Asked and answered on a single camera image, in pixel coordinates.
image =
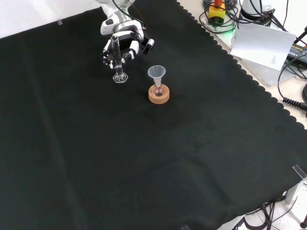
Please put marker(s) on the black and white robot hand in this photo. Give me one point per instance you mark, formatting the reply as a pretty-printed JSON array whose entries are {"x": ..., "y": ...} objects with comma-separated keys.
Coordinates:
[{"x": 133, "y": 49}]

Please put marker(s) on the clear glass graduated cylinder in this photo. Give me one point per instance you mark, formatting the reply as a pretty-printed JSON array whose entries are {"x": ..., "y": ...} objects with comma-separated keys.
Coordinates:
[{"x": 119, "y": 77}]

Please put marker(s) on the clear plastic funnel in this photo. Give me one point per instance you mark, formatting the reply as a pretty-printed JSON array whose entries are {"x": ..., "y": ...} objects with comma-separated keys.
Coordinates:
[{"x": 156, "y": 71}]

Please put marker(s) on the small round-bottom glass flask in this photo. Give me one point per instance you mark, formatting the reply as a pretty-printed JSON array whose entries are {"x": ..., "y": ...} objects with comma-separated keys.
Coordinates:
[{"x": 158, "y": 91}]

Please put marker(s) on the yellow stop button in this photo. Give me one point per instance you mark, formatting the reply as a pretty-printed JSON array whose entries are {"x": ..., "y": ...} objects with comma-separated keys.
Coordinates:
[{"x": 217, "y": 14}]

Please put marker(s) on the black cloth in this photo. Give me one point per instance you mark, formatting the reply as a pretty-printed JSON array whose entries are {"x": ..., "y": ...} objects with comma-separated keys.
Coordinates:
[{"x": 96, "y": 143}]

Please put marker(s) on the pale board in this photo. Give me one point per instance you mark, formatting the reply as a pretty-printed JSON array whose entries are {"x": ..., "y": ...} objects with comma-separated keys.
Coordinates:
[{"x": 259, "y": 43}]

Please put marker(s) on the black power adapter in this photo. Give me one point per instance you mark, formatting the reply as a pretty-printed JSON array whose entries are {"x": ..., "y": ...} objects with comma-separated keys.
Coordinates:
[{"x": 298, "y": 51}]

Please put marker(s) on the white metal stand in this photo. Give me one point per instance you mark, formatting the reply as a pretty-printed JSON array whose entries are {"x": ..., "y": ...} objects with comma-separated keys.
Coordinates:
[{"x": 293, "y": 194}]

